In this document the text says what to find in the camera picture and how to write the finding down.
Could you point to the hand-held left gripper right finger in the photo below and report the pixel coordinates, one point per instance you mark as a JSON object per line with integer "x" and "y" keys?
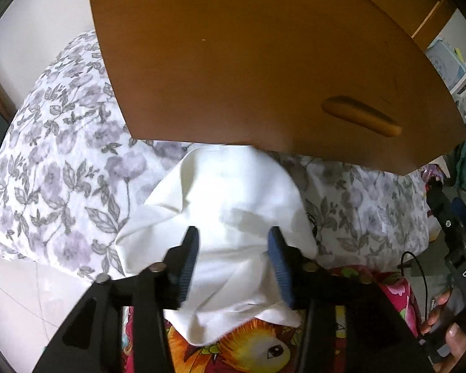
{"x": 277, "y": 264}

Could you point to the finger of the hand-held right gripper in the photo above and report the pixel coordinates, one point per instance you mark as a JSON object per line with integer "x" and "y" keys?
{"x": 444, "y": 221}

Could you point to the grey floral bedsheet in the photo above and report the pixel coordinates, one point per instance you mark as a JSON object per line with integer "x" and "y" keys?
{"x": 62, "y": 163}

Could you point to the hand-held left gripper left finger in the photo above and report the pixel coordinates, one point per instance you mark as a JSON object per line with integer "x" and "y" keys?
{"x": 190, "y": 256}

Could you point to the large wooden drawer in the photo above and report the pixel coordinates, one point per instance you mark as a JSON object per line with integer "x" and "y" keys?
{"x": 237, "y": 66}

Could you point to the person's right hand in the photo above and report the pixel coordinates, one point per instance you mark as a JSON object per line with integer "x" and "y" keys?
{"x": 460, "y": 336}

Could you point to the white printed underwear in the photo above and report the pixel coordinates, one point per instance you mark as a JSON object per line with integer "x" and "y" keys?
{"x": 225, "y": 202}

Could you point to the red floral blanket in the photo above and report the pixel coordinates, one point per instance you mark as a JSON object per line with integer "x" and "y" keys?
{"x": 256, "y": 353}

